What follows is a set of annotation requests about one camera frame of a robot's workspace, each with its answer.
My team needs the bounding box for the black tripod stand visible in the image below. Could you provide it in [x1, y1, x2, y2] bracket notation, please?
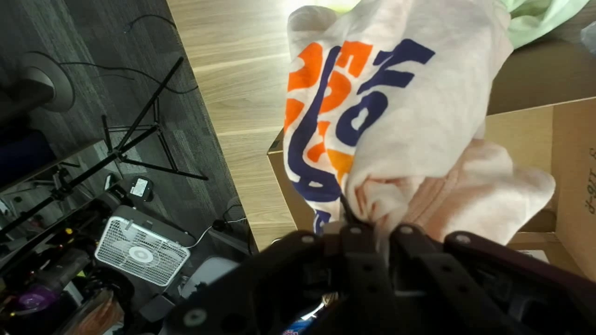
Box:
[0, 57, 207, 238]

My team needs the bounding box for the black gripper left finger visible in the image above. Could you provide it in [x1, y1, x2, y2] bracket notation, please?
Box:
[341, 225, 399, 335]

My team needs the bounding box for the peach printed cloth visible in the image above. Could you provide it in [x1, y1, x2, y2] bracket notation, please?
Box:
[283, 0, 555, 243]

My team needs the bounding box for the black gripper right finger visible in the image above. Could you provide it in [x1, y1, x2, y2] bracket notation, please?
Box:
[393, 223, 516, 335]

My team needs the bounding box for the open cardboard box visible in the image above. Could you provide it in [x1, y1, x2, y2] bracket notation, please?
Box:
[266, 95, 596, 281]

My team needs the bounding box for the white box fan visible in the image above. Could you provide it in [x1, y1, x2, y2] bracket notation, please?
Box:
[95, 216, 190, 286]

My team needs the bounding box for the yellow-green cloth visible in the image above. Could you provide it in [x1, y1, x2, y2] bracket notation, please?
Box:
[499, 0, 589, 48]

